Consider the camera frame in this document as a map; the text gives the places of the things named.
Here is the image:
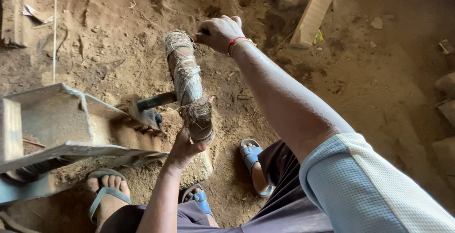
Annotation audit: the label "person's right hand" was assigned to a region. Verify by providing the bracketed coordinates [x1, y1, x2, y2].
[192, 15, 246, 54]

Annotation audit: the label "person's left hand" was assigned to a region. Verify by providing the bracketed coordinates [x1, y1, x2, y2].
[166, 126, 208, 172]

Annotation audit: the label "fibre-wrapped crank bundle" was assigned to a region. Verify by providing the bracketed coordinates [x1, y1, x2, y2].
[164, 30, 216, 145]

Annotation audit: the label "pale stone block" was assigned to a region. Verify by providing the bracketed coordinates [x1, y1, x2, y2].
[178, 147, 214, 189]

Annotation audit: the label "gold bangle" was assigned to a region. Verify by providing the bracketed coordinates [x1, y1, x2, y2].
[230, 39, 256, 57]

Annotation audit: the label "blue sandal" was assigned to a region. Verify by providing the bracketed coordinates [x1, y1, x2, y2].
[240, 138, 274, 198]
[181, 183, 215, 220]

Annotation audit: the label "dark metal shaft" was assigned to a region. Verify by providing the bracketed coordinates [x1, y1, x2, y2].
[136, 91, 177, 112]

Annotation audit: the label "person's left foot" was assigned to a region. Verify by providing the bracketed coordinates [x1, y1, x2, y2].
[183, 187, 220, 228]

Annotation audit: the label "person's right foot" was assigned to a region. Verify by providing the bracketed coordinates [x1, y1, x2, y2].
[241, 143, 273, 195]

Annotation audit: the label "grey flip-flop sandal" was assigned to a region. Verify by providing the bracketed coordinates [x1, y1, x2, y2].
[87, 169, 132, 225]

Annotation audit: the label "pale wooden plank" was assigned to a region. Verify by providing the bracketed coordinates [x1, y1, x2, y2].
[289, 0, 343, 49]

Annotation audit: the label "dark brown shorts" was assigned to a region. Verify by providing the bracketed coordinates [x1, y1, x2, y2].
[100, 139, 335, 233]

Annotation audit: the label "crumpled paper scrap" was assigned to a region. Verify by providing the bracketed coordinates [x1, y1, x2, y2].
[22, 4, 55, 24]

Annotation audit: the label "light blue shirt sleeve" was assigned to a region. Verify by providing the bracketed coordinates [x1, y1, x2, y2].
[299, 133, 455, 233]

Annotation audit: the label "dusty brick block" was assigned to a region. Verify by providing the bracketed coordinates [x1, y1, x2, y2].
[0, 0, 28, 49]

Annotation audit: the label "small debris chunk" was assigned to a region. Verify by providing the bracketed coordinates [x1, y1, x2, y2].
[439, 39, 455, 55]

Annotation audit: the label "large brown rock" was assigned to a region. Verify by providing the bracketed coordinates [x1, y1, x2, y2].
[432, 136, 455, 177]
[437, 100, 455, 128]
[435, 72, 455, 99]

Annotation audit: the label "red thread bracelet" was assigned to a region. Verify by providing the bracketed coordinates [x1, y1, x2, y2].
[227, 36, 249, 56]

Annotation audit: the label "grey metal machine frame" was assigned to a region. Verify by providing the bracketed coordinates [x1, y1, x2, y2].
[0, 83, 168, 205]

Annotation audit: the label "white string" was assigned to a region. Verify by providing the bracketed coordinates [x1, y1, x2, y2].
[52, 0, 58, 85]

